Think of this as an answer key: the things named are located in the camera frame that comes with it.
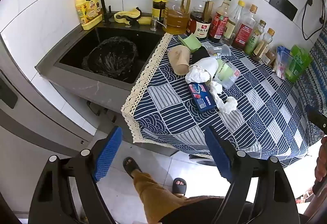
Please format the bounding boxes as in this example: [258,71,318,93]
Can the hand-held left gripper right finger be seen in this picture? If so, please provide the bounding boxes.
[204,125,300,224]

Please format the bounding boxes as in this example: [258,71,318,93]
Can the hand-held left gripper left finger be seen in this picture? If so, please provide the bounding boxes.
[28,125,123,224]

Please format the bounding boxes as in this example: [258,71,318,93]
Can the white tissue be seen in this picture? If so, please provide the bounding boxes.
[185,65,212,85]
[209,81,238,114]

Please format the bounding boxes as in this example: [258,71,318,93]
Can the blue packet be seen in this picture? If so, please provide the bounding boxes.
[188,82,217,113]

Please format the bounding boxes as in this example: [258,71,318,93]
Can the clear plastic cup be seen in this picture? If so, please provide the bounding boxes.
[204,44,232,58]
[213,59,241,90]

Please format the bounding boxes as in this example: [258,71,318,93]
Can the white paper cup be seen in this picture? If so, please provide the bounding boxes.
[189,56,219,79]

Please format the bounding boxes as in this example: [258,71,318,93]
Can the black trash bag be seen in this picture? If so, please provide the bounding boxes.
[82,37,140,80]

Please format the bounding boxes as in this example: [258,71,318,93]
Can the brown paper cup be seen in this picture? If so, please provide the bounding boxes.
[168,46,191,75]

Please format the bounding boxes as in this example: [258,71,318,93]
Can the person's right hand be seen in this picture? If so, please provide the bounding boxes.
[315,135,327,183]

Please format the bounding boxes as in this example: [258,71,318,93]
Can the black slipper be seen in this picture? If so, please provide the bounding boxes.
[172,177,186,195]
[123,157,143,180]

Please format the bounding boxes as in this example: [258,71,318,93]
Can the blue woven patterned cloth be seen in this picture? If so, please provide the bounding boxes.
[289,35,327,146]

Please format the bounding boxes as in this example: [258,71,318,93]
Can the blue patterned tablecloth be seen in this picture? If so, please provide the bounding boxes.
[121,33,311,168]

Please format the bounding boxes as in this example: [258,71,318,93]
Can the green packet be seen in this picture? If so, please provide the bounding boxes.
[285,45,312,83]

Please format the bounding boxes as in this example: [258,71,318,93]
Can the person's dark top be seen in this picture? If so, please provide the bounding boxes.
[158,196,309,224]

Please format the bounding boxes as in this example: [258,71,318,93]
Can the person's mustard trousers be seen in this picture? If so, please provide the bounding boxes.
[133,170,228,224]

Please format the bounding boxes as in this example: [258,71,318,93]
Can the blue and white bag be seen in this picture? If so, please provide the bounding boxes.
[274,45,292,80]

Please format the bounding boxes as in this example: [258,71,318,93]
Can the small brown jar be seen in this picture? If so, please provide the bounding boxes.
[262,50,276,65]

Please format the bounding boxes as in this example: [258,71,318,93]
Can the small bottle yellow cap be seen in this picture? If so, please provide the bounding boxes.
[253,28,276,59]

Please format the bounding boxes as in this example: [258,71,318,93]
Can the green label bottle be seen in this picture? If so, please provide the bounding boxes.
[244,19,266,56]

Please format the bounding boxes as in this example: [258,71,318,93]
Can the dark kitchen sink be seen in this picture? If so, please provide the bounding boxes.
[35,13,169,91]

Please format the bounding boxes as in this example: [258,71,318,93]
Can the red label bottle gold cap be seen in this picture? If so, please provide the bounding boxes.
[232,4,258,50]

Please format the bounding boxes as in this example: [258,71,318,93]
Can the soy sauce jug white label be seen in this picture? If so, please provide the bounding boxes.
[186,0,214,40]

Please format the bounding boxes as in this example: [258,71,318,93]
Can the clear bottle yellow cap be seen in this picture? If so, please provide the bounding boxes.
[221,0,246,45]

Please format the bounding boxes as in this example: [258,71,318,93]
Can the red label bottle black cap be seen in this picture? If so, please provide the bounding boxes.
[208,0,233,42]

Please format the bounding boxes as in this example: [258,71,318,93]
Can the metal soap dispenser pump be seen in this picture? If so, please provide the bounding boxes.
[150,16,168,33]

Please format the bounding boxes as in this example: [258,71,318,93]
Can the yellow and black cloth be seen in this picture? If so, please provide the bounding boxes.
[114,7,152,27]

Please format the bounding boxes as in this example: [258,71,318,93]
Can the yellow dish soap bottle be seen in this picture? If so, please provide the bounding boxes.
[75,0,103,30]

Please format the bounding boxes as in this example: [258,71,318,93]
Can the large cooking oil jug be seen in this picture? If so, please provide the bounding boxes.
[165,0,191,35]

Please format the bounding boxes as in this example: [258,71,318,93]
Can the black faucet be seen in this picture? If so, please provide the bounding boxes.
[85,0,113,25]

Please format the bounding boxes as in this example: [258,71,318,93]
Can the black cable with plug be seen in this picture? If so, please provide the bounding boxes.
[302,0,327,41]

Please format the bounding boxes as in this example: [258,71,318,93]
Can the black wall socket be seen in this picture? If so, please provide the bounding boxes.
[270,0,298,20]

